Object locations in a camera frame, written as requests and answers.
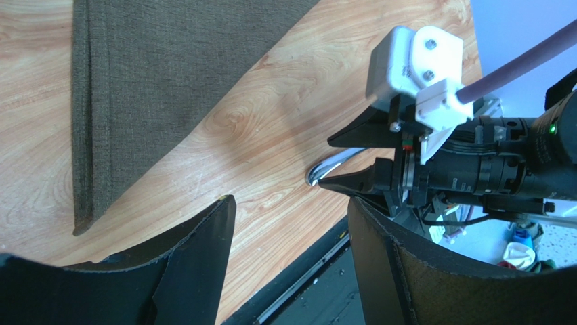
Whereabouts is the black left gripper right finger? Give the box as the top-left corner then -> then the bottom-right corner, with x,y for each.
348,197 -> 576,324

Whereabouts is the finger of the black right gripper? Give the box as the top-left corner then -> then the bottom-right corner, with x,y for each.
318,158 -> 397,217

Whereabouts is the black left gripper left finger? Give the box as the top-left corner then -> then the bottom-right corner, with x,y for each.
1,195 -> 236,324

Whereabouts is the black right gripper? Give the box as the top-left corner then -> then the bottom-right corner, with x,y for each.
327,72 -> 576,214

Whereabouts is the silver table knife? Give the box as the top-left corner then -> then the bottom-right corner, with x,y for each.
305,148 -> 367,186

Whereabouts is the olive brown cloth napkin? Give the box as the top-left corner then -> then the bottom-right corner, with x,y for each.
71,0 -> 315,236

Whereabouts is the colourful clutter below table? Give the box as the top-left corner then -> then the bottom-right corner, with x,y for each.
425,198 -> 577,274

